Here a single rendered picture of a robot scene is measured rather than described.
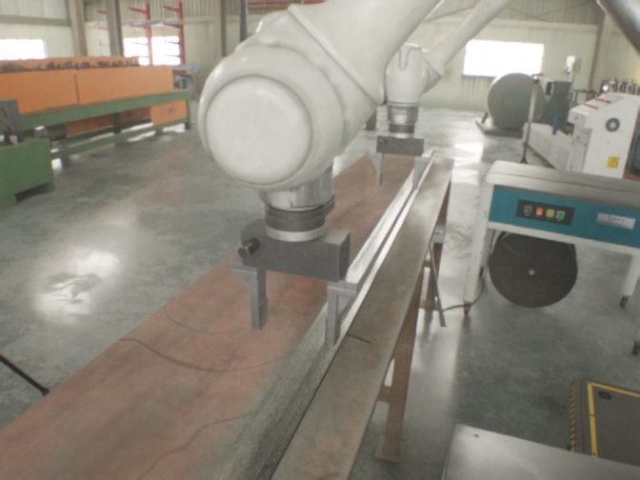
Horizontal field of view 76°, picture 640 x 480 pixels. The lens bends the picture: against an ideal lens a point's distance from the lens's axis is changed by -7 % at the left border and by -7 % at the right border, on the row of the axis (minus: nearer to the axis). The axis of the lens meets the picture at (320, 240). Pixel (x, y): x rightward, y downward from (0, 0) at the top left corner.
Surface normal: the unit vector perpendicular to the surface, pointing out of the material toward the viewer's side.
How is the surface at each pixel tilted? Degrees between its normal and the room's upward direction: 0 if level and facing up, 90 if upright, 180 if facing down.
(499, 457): 0
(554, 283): 90
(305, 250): 90
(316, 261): 90
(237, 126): 97
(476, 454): 0
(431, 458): 0
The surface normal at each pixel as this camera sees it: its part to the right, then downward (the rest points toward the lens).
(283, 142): -0.23, 0.45
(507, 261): -0.46, 0.33
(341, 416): 0.02, -0.92
